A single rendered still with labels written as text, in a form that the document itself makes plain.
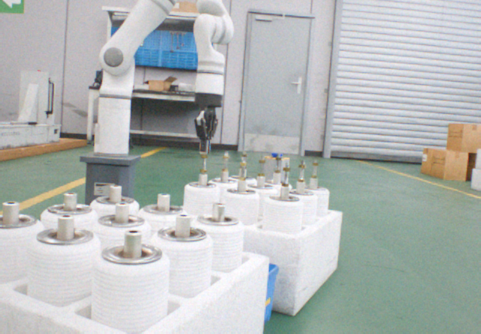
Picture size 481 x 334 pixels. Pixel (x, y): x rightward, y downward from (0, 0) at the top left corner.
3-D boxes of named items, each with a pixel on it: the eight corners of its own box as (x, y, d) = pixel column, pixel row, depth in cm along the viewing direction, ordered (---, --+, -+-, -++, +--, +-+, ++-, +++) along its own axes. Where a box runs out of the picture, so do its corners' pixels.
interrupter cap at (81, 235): (24, 239, 55) (24, 235, 55) (67, 229, 61) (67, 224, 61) (63, 251, 52) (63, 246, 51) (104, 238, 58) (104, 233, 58)
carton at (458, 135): (482, 153, 420) (485, 125, 418) (461, 152, 419) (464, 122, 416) (465, 151, 450) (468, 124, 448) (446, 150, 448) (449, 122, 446)
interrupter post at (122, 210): (110, 223, 67) (111, 203, 66) (120, 220, 69) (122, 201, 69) (122, 226, 66) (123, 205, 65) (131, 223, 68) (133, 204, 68)
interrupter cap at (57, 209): (37, 211, 70) (37, 207, 70) (71, 205, 77) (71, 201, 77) (68, 219, 67) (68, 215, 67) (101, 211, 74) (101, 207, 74)
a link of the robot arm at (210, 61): (198, 71, 103) (228, 75, 108) (203, 9, 102) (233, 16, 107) (186, 72, 109) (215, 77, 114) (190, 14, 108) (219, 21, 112)
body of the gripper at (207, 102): (217, 90, 104) (214, 127, 105) (227, 93, 112) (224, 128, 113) (189, 89, 106) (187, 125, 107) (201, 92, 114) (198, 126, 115)
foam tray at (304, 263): (157, 276, 109) (160, 211, 108) (227, 244, 144) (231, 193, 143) (294, 317, 92) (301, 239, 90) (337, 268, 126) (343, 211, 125)
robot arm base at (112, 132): (92, 156, 118) (95, 96, 116) (101, 153, 127) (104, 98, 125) (123, 158, 118) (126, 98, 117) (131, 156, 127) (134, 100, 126)
